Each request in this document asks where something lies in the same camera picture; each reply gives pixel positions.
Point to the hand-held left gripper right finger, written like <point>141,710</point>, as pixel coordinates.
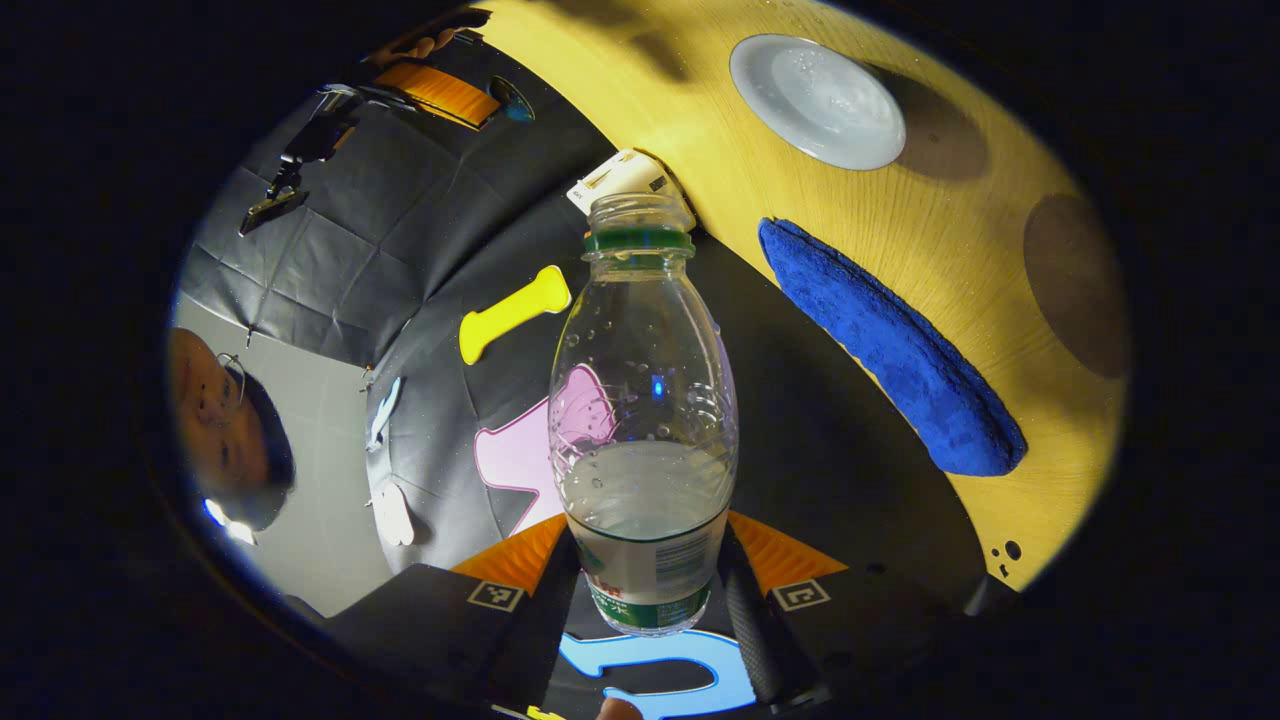
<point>760,640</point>

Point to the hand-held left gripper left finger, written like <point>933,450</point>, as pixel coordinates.
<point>530,640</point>

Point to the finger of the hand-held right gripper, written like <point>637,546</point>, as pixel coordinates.
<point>440,95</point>

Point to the clear plastic water bottle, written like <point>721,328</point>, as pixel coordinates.
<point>640,480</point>

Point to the white teacup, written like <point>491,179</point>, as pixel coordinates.
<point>815,100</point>

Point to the round cork coaster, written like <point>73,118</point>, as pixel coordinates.
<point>1080,285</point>

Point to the white toaster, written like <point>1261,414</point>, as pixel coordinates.
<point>620,175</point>

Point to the blue towel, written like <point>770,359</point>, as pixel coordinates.
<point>890,350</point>

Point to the eyeglasses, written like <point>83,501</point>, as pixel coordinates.
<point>235,385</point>

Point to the person's head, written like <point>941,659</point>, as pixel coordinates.
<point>215,440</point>

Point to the black camera stand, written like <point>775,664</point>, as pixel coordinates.
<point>300,150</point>

